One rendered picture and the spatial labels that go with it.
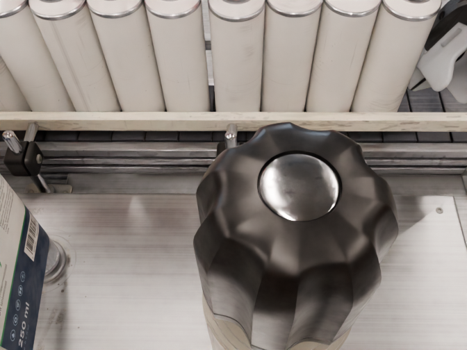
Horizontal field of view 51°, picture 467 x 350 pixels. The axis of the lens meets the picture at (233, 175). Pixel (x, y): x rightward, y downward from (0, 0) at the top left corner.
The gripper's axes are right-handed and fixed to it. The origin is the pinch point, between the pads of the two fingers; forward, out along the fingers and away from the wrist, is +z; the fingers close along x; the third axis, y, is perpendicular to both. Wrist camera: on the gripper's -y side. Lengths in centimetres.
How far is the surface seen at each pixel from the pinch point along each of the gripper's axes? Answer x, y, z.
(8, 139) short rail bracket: -36.6, 9.4, 19.6
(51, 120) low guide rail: -33.2, 4.5, 21.5
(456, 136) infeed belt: 7.2, 4.0, 2.2
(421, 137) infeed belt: 3.8, 4.1, 4.2
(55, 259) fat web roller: -29.6, 19.7, 21.5
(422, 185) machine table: 7.2, 7.4, 7.9
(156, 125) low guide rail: -23.0, 4.5, 16.6
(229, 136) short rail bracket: -18.1, 9.2, 8.8
